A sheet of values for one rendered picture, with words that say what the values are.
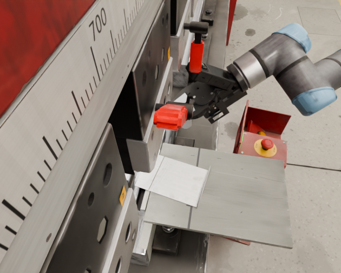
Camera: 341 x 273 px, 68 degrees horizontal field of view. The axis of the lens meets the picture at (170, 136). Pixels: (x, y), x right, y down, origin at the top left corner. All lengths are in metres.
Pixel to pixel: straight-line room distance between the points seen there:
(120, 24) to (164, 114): 0.07
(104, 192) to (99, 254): 0.04
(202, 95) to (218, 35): 0.63
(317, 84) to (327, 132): 1.63
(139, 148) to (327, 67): 0.47
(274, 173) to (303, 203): 1.22
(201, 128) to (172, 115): 0.57
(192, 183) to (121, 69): 0.38
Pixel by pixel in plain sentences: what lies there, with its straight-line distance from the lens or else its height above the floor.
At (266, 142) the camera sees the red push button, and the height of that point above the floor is 0.81.
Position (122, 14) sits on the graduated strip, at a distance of 0.17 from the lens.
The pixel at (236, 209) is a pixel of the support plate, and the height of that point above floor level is 1.00.
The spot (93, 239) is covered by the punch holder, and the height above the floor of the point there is 1.30.
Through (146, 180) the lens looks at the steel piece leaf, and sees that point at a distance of 0.52.
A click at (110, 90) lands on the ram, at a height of 1.35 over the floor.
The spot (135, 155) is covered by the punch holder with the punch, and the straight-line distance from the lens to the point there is 0.28.
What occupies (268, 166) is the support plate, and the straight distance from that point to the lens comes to 0.58.
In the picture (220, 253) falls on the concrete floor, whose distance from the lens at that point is 1.52.
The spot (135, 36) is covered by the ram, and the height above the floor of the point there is 1.36.
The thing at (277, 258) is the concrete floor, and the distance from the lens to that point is 1.60.
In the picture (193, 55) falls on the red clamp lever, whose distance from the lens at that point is 0.47.
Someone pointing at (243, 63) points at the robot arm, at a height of 1.13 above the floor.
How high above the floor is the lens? 1.46
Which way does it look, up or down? 52 degrees down
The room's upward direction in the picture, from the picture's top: straight up
